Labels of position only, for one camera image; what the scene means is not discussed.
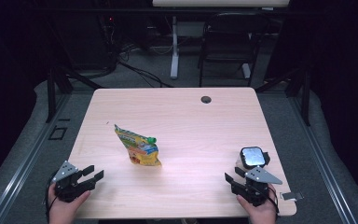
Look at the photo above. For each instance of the black metal stand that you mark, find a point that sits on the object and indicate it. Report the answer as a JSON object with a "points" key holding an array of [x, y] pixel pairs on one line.
{"points": [[51, 93], [306, 99]]}

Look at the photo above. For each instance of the person's right hand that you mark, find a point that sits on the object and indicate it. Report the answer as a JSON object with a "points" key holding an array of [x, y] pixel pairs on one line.
{"points": [[262, 214]]}

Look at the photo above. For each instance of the black folding chair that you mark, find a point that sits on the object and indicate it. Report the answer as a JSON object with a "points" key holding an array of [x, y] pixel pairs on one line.
{"points": [[230, 40]]}

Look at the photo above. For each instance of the person's left hand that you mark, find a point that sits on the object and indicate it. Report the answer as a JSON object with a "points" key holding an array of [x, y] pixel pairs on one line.
{"points": [[62, 213]]}

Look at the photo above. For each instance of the yellow spouted food pouch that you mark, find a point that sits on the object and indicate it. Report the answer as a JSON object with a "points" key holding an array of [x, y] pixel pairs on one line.
{"points": [[140, 151]]}

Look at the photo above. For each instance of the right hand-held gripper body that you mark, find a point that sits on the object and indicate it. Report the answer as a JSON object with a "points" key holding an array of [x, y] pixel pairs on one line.
{"points": [[254, 189]]}

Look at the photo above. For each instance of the grey metal table bracket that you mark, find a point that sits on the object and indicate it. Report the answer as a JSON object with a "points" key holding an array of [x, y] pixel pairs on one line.
{"points": [[292, 196]]}

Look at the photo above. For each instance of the white desk leg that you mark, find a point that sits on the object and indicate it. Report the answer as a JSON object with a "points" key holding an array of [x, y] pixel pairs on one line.
{"points": [[174, 56]]}

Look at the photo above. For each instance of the white desk foot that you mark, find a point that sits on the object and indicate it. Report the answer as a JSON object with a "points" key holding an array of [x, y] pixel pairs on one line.
{"points": [[246, 71]]}

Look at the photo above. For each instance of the aluminium floor rail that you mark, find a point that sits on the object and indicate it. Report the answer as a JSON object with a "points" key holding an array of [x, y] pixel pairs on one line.
{"points": [[28, 161], [320, 161]]}

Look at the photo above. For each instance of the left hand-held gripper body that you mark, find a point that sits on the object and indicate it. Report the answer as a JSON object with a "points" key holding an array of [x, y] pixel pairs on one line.
{"points": [[66, 183]]}

